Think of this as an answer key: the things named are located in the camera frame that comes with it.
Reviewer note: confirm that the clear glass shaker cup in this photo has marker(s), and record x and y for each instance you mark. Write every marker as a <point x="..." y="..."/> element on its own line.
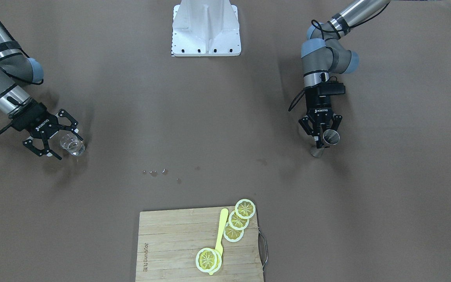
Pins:
<point x="72" y="144"/>

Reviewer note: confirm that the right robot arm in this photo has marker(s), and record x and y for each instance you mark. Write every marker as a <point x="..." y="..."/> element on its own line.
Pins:
<point x="18" y="70"/>

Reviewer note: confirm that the lemon slice middle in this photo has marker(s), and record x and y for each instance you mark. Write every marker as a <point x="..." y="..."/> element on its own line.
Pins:
<point x="236" y="222"/>

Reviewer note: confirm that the wooden cutting board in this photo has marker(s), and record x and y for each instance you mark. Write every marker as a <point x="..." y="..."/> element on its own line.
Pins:
<point x="169" y="240"/>

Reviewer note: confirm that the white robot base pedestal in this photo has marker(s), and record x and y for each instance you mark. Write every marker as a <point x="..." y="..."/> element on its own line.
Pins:
<point x="205" y="28"/>

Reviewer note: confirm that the lemon slice on spoon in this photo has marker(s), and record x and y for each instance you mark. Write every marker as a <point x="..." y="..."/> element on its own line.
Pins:
<point x="208" y="260"/>

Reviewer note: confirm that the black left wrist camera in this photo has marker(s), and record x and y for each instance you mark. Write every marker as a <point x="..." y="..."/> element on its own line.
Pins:
<point x="331" y="88"/>

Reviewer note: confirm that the yellow plastic spoon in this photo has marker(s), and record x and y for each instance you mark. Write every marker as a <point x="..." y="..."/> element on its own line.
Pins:
<point x="224" y="213"/>

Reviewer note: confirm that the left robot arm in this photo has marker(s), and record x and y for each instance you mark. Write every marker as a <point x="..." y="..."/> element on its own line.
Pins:
<point x="322" y="55"/>

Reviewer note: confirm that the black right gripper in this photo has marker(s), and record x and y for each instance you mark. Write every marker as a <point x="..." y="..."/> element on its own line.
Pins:
<point x="33" y="122"/>

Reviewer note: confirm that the steel jigger measuring cup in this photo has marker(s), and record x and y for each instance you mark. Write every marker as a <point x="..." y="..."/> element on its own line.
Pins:
<point x="324" y="140"/>

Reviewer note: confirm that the lemon slice bottom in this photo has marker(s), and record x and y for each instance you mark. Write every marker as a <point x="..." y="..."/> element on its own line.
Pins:
<point x="232" y="235"/>

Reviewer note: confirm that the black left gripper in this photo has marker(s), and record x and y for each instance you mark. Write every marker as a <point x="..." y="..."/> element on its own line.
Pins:
<point x="320" y="108"/>

